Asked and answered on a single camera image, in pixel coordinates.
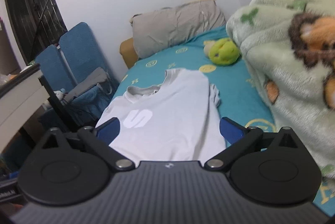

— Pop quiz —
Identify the teal printed bed sheet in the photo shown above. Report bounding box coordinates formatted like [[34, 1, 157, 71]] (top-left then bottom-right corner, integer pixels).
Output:
[[113, 25, 335, 217]]

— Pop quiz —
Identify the blue folding chair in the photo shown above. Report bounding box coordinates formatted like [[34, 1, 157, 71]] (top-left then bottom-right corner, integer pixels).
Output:
[[35, 22, 119, 127]]

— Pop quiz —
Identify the wooden bed headboard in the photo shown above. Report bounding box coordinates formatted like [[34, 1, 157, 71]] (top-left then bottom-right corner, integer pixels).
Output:
[[120, 38, 139, 69]]

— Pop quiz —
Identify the green animal print blanket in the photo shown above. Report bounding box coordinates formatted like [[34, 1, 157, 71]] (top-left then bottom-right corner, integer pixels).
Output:
[[226, 0, 335, 178]]

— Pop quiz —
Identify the grey cloth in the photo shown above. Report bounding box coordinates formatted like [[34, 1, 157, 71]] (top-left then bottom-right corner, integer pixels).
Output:
[[63, 67, 109, 101]]

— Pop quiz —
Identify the green plush toy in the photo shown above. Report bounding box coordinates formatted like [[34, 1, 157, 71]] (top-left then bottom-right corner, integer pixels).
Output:
[[204, 38, 242, 66]]

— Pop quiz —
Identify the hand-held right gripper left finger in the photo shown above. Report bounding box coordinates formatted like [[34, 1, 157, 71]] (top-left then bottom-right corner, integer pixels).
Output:
[[39, 117, 136, 171]]

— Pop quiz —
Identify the white desk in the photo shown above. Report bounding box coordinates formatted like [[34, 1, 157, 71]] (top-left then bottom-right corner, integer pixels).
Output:
[[0, 64, 53, 154]]

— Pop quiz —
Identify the grey pillow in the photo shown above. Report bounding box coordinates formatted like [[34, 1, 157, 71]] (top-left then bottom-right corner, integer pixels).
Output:
[[129, 0, 227, 59]]

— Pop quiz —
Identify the white t-shirt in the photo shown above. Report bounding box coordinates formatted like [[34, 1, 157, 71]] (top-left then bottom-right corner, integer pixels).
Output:
[[95, 68, 227, 162]]

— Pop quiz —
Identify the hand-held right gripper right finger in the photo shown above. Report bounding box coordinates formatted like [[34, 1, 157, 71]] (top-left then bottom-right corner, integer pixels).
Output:
[[204, 117, 299, 171]]

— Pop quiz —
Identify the dark window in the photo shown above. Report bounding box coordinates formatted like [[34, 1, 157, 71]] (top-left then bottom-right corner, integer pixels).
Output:
[[4, 0, 68, 63]]

